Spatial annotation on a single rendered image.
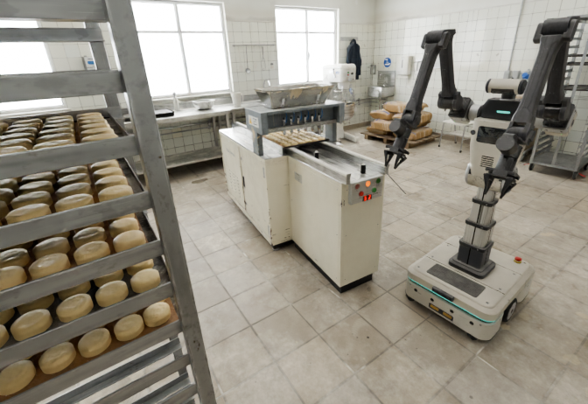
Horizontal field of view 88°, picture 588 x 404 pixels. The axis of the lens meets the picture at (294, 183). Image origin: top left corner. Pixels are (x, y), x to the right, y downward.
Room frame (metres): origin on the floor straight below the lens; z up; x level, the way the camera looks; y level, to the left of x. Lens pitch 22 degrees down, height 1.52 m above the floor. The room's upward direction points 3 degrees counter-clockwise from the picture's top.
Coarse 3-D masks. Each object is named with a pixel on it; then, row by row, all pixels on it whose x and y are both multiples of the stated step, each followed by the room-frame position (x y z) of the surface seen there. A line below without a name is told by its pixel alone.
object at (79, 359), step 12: (168, 300) 0.53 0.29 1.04; (108, 324) 0.47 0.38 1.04; (144, 324) 0.46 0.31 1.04; (108, 348) 0.41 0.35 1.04; (36, 360) 0.39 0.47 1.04; (84, 360) 0.39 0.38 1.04; (0, 372) 0.37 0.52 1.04; (36, 372) 0.37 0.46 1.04; (60, 372) 0.37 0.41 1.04; (36, 384) 0.35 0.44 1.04; (0, 396) 0.33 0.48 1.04; (12, 396) 0.33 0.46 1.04
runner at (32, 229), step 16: (144, 192) 0.44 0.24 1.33; (80, 208) 0.40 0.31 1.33; (96, 208) 0.41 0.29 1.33; (112, 208) 0.42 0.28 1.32; (128, 208) 0.43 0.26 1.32; (144, 208) 0.44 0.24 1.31; (16, 224) 0.36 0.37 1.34; (32, 224) 0.37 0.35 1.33; (48, 224) 0.37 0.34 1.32; (64, 224) 0.38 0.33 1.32; (80, 224) 0.39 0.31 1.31; (0, 240) 0.35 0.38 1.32; (16, 240) 0.35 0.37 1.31
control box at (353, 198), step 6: (378, 174) 1.75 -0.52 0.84; (354, 180) 1.67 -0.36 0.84; (360, 180) 1.67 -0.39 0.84; (366, 180) 1.67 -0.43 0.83; (372, 180) 1.69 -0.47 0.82; (348, 186) 1.65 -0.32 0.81; (354, 186) 1.63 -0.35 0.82; (360, 186) 1.65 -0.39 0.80; (366, 186) 1.67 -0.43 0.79; (372, 186) 1.69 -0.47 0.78; (378, 186) 1.72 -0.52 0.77; (348, 192) 1.65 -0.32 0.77; (354, 192) 1.63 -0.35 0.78; (366, 192) 1.67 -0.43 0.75; (372, 192) 1.70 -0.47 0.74; (378, 192) 1.72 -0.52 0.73; (348, 198) 1.65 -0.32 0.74; (354, 198) 1.64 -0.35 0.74; (360, 198) 1.66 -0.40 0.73; (366, 198) 1.67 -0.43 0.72; (372, 198) 1.70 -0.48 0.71
